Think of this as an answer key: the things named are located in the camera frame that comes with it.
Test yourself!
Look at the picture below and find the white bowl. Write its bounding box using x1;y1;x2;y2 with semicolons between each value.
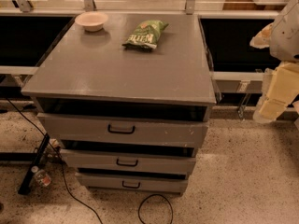
75;11;108;32

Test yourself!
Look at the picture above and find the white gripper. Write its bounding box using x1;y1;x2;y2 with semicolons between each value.
249;0;299;124

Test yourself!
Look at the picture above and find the grey drawer cabinet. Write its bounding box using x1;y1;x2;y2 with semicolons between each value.
21;12;217;196

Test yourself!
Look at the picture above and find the grey middle drawer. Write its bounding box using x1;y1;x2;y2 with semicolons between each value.
61;149;195;175

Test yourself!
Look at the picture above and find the small bottle on floor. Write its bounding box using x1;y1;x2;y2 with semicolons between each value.
31;166;51;187

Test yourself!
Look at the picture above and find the black floor cable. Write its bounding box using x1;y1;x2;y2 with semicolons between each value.
4;97;104;224

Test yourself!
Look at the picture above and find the black metal stand leg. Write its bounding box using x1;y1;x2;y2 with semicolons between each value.
18;133;50;195

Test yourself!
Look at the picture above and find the grey metal railing frame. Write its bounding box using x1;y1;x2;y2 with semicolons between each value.
0;0;299;119

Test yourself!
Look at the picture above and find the grey top drawer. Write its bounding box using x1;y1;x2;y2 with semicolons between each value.
37;113;208;147

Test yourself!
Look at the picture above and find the green chip bag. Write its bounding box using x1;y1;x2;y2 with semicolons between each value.
122;20;168;50

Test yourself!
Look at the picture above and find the black looped cable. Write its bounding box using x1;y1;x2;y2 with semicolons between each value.
137;193;174;224

